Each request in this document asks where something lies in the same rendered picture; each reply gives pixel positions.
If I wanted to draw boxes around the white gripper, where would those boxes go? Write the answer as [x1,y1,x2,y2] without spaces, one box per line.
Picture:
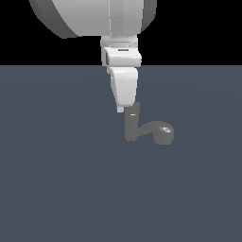
[100,35,143,113]

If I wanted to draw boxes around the grey faucet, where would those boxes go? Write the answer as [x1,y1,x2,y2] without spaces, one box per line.
[123,101,175,146]

